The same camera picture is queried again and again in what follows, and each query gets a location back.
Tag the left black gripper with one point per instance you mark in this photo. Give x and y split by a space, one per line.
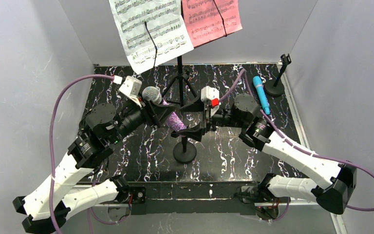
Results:
148 113

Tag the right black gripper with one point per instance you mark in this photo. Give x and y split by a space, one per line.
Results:
207 117

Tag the purple glitter microphone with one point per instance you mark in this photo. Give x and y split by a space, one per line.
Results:
166 111

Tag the black round-base mic stand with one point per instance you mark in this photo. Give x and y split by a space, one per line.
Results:
275 87
184 152

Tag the blue toy microphone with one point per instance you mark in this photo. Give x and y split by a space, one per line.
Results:
258 84

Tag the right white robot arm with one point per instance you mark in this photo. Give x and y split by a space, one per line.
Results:
328 183

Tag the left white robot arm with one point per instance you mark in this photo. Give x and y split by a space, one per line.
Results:
52 203

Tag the black tripod music stand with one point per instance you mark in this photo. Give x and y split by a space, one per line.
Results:
182 77

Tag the white sheet music page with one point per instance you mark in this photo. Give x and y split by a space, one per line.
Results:
152 32

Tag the pink sheet music page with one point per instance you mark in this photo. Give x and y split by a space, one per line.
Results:
209 20

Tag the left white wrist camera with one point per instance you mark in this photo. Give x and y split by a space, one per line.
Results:
130 88

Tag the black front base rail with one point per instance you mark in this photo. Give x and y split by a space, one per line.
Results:
202 198

